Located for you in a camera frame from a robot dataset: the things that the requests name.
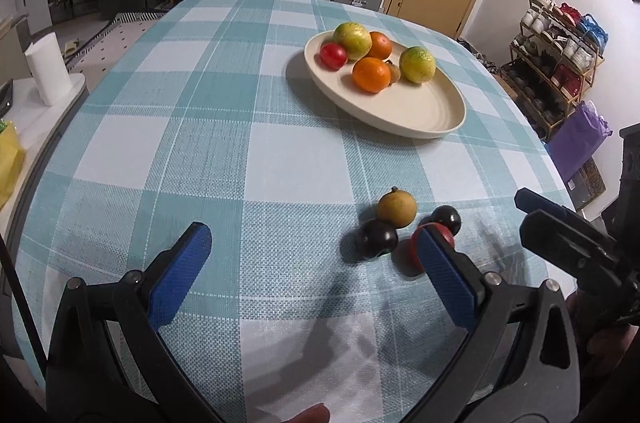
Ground cream round plate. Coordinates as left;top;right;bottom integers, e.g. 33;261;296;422
304;30;467;139

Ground striped floor rug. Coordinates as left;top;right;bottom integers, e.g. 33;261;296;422
60;10;166;71

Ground wooden shoe rack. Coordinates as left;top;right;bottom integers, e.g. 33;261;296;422
502;0;608;139

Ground purple bag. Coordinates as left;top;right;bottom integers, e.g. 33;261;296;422
547;100;613;184

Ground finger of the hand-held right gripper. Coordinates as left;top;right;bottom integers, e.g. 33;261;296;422
520;209;636;291
515;188;601;236

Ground white paper towel roll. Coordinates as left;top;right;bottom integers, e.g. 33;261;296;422
25;30;71;106

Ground dark purple plum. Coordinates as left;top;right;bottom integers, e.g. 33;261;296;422
355;219;399;260
431;206;462;236

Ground person's left hand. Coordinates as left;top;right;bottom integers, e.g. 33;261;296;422
282;403;331;423

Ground blue white checkered tablecloth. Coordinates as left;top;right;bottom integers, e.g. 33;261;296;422
12;0;576;423

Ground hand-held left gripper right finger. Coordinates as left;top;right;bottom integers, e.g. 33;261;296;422
417;225;581;423

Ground yellow bag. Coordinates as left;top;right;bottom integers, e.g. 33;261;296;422
0;120;26;209

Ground orange tangerine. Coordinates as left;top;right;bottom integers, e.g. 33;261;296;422
352;57;392;94
368;32;393;60

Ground shoe rack with shoes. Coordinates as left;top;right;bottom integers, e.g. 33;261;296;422
505;0;608;134

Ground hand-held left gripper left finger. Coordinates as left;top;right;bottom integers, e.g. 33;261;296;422
46;223;213;423

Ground person's right hand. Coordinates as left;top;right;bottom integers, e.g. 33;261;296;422
566;290;640;371

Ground red tomato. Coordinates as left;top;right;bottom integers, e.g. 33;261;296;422
320;42;348;70
410;223;456;266

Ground brown woven mat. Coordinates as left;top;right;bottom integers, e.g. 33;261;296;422
567;158;608;199

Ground yellow green lemon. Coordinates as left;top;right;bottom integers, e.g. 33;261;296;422
399;46;436;84
333;22;373;59

